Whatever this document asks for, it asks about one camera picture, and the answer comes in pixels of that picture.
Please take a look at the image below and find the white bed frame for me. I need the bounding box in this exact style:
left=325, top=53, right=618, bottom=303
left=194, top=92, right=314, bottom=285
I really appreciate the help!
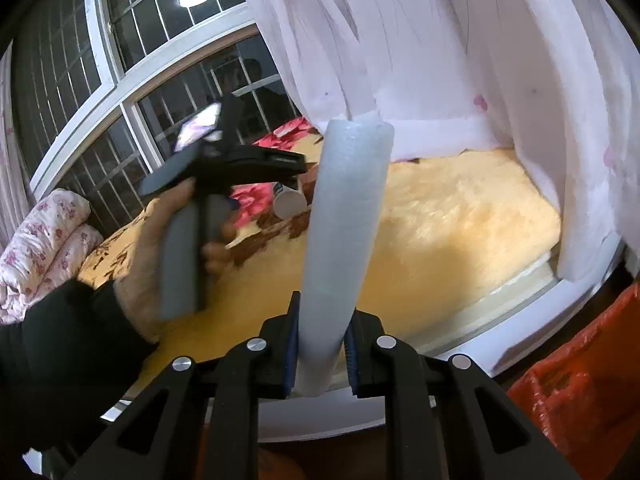
left=100, top=240, right=626, bottom=441

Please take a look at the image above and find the white cylindrical container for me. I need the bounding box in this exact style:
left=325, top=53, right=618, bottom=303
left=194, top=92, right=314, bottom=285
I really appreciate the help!
left=272, top=180, right=307, bottom=221

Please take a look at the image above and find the person's left forearm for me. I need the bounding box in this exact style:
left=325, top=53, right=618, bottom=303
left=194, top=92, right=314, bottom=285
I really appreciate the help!
left=0, top=277, right=161, bottom=480

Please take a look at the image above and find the person's left hand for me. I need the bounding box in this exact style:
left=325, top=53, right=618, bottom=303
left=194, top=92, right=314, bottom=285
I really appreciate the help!
left=114, top=177, right=241, bottom=343

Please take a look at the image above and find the yellow plush blanket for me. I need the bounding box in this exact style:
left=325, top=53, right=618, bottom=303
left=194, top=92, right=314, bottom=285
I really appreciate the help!
left=77, top=147, right=561, bottom=376

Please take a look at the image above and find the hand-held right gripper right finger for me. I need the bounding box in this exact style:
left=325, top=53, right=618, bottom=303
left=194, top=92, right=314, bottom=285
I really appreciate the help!
left=342, top=310, right=583, bottom=480

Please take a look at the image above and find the white foam tube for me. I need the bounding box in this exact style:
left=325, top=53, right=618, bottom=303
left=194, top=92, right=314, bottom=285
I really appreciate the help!
left=292, top=115, right=396, bottom=398

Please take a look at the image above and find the pink floral quilt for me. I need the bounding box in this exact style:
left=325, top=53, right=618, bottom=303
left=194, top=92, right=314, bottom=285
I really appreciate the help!
left=15, top=187, right=91, bottom=261
left=0, top=225, right=103, bottom=323

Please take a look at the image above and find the white barred window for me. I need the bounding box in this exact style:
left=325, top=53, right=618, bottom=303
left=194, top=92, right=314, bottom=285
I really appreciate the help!
left=10, top=0, right=311, bottom=206

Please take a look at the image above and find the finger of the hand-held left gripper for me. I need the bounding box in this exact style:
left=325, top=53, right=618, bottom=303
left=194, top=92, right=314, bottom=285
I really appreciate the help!
left=257, top=146, right=308, bottom=182

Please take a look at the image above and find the orange plastic bag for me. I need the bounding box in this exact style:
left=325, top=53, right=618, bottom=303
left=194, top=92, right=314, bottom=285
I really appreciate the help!
left=507, top=282, right=640, bottom=480

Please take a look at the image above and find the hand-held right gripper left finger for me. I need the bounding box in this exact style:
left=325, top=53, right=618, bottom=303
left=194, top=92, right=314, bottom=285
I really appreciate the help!
left=65, top=305, right=301, bottom=480

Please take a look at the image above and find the white sheer curtain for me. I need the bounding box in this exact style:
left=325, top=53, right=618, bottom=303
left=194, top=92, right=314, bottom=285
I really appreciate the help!
left=227, top=0, right=640, bottom=281

